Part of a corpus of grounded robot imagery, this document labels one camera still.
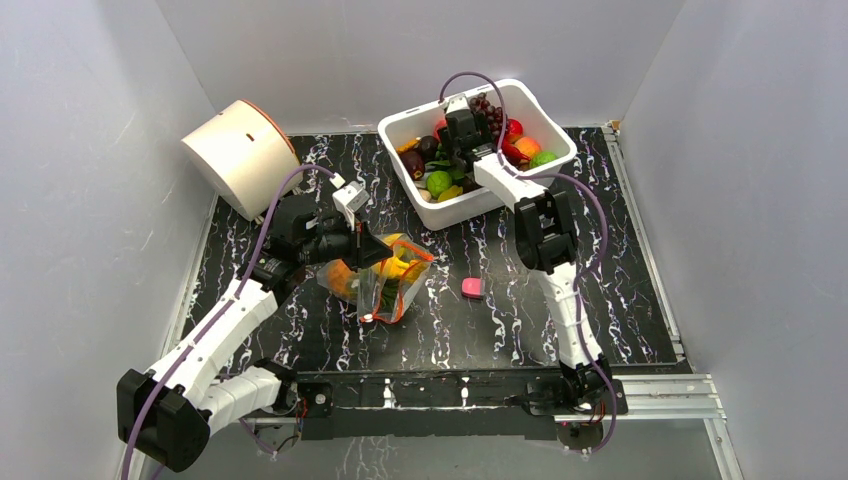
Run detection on red chili pepper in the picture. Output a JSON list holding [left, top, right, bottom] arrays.
[[501, 142, 531, 167]]

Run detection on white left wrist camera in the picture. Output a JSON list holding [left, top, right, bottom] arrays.
[[331, 175, 370, 231]]

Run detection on small pink box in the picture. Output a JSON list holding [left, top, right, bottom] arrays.
[[461, 277, 485, 299]]

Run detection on red apple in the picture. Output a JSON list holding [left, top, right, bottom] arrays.
[[504, 118, 524, 143]]

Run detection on clear zip top bag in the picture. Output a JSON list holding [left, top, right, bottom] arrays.
[[316, 261, 433, 324]]

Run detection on dark grape bunch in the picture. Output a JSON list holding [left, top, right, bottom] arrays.
[[469, 92, 504, 138]]

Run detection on yellow lemon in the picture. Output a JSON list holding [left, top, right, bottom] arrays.
[[437, 185, 464, 203]]

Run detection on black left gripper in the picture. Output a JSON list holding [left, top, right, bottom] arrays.
[[300, 211, 394, 275]]

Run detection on yellow banana bunch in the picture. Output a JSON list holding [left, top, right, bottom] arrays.
[[370, 233, 433, 282]]

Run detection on dark purple plum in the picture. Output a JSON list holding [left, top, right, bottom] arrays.
[[399, 150, 426, 180]]

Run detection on green round fruit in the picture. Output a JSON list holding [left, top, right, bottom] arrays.
[[529, 151, 558, 169]]

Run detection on orange toy pineapple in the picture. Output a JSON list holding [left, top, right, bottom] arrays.
[[325, 260, 359, 301]]

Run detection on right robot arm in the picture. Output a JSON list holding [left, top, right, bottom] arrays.
[[438, 107, 611, 414]]

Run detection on orange apricot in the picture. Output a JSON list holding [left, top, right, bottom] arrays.
[[513, 136, 542, 160]]

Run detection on dark purple mangosteen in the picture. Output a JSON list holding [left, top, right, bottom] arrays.
[[415, 135, 440, 163]]

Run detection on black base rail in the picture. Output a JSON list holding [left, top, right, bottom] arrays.
[[297, 367, 628, 440]]

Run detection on green lime ball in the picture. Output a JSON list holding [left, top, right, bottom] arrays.
[[426, 171, 454, 199]]

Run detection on white cylindrical container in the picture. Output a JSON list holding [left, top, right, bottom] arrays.
[[181, 99, 301, 220]]

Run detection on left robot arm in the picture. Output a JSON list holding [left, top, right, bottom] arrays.
[[117, 191, 392, 472]]

